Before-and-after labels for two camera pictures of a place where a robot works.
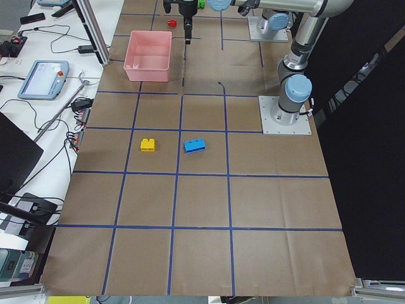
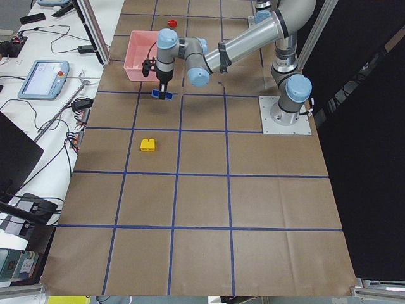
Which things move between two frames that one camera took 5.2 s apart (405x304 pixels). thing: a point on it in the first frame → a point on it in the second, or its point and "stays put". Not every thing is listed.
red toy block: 172,23 stays put
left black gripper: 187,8 → 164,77
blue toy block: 193,145 → 155,93
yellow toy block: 147,145 stays put
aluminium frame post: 94,30 stays put
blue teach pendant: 45,80 stays put
